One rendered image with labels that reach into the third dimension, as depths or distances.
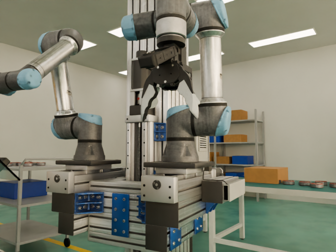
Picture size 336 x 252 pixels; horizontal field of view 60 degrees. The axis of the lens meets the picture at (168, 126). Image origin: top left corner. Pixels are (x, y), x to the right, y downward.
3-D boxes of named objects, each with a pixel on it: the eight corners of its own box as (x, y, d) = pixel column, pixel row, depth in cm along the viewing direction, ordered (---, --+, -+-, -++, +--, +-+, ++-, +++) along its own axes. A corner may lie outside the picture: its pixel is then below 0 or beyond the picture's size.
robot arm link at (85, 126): (92, 139, 136) (93, 110, 138) (69, 139, 142) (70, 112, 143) (107, 140, 148) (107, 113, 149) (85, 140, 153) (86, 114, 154)
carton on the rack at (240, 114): (233, 122, 716) (233, 112, 718) (247, 121, 695) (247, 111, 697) (226, 121, 683) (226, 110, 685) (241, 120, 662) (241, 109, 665)
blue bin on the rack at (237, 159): (238, 163, 700) (238, 155, 702) (253, 163, 680) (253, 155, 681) (232, 164, 666) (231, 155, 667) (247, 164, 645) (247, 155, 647)
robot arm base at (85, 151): (88, 159, 154) (89, 140, 154) (111, 159, 147) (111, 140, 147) (66, 160, 140) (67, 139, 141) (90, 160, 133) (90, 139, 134)
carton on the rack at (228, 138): (230, 142, 716) (230, 135, 718) (247, 142, 692) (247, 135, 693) (223, 142, 684) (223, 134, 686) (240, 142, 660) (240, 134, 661)
